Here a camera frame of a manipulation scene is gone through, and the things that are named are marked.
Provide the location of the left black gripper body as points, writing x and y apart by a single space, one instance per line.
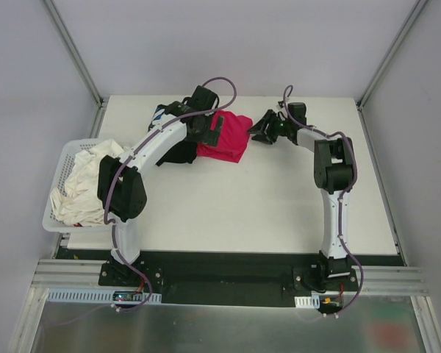
213 131

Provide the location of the black t shirt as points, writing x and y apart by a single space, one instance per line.
183 152

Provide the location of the pink t shirt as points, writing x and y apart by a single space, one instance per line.
233 140

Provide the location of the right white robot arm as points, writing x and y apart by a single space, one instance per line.
334 174

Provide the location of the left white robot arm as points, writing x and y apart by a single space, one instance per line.
121 186

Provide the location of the cream t shirt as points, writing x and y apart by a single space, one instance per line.
77 184

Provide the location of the white plastic laundry basket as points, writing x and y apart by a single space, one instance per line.
59 176

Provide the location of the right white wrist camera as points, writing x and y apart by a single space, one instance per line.
280 109

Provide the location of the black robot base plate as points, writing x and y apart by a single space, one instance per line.
230 279

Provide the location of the left aluminium frame post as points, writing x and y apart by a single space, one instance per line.
70 46

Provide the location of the aluminium frame post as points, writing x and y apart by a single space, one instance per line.
405 29
70 46

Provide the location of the right aluminium frame post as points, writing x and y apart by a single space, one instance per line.
405 29

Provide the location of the right white cable duct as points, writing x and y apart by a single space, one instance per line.
307 302

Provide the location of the white cable duct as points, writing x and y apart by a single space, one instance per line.
94 296
307 302

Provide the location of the left white cable duct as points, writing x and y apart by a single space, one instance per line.
94 296

